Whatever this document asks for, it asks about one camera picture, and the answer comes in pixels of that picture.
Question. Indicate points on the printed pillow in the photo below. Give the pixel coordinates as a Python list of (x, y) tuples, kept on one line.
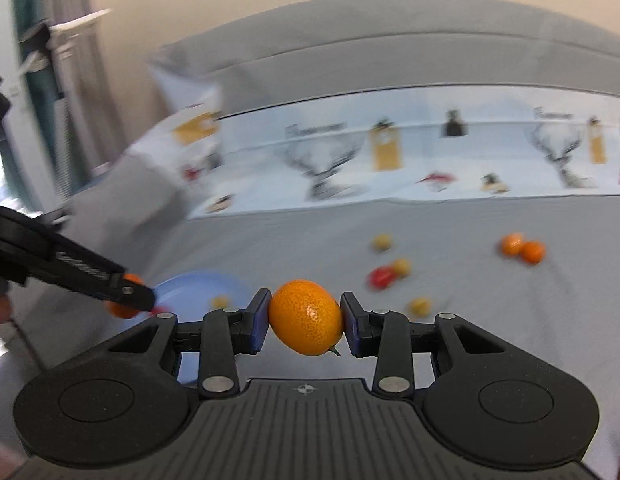
[(190, 105)]

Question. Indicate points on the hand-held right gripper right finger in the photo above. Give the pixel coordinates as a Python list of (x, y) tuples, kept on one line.
[(350, 325)]

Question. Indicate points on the grey curtain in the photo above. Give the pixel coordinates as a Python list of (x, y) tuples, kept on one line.
[(90, 85)]

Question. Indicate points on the red cherry tomato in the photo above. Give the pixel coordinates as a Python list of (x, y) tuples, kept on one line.
[(156, 310), (379, 278)]

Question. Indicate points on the plastic-wrapped orange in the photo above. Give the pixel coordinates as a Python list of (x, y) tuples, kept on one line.
[(511, 245)]

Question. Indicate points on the printed bedsheet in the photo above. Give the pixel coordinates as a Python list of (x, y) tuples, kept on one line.
[(439, 160)]

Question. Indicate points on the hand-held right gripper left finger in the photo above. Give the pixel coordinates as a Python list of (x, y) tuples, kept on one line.
[(260, 325)]

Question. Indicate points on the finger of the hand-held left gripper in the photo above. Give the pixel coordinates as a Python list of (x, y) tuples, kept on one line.
[(135, 294)]

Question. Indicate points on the white bar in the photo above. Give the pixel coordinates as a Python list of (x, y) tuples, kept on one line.
[(80, 22)]

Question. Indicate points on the yellow-green longan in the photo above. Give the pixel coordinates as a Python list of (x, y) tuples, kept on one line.
[(401, 266), (419, 306), (382, 242), (220, 302)]

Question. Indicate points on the blue plate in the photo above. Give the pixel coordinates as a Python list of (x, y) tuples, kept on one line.
[(200, 287)]

